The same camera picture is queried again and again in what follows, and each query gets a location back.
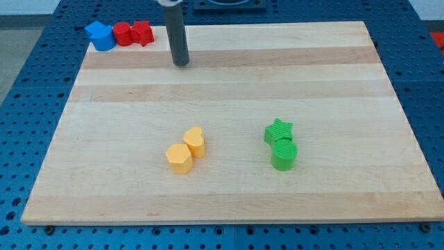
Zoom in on dark blue base plate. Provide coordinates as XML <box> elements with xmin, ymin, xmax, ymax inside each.
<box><xmin>192</xmin><ymin>0</ymin><xmax>268</xmax><ymax>14</ymax></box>

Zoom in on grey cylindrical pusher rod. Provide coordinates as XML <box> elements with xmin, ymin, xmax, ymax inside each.
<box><xmin>162</xmin><ymin>2</ymin><xmax>189</xmax><ymax>67</ymax></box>

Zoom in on yellow hexagon block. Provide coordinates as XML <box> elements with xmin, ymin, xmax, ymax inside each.
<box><xmin>165</xmin><ymin>144</ymin><xmax>193</xmax><ymax>174</ymax></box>

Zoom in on green cylinder block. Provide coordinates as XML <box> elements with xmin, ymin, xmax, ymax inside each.
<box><xmin>271</xmin><ymin>139</ymin><xmax>298</xmax><ymax>172</ymax></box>

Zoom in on red cylinder block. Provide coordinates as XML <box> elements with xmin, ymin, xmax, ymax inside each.
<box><xmin>112</xmin><ymin>22</ymin><xmax>133</xmax><ymax>47</ymax></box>

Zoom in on yellow heart block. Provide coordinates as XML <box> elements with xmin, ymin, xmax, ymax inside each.
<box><xmin>183</xmin><ymin>126</ymin><xmax>206</xmax><ymax>158</ymax></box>

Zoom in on blue block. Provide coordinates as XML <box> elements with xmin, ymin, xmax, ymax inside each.
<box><xmin>84</xmin><ymin>21</ymin><xmax>117</xmax><ymax>51</ymax></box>

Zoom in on red star block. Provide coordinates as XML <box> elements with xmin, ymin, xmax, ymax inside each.
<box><xmin>130</xmin><ymin>21</ymin><xmax>155</xmax><ymax>47</ymax></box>

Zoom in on green star block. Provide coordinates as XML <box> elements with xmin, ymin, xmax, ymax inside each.
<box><xmin>264</xmin><ymin>118</ymin><xmax>293</xmax><ymax>145</ymax></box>

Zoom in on wooden board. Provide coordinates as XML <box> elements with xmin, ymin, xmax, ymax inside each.
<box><xmin>22</xmin><ymin>22</ymin><xmax>443</xmax><ymax>226</ymax></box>

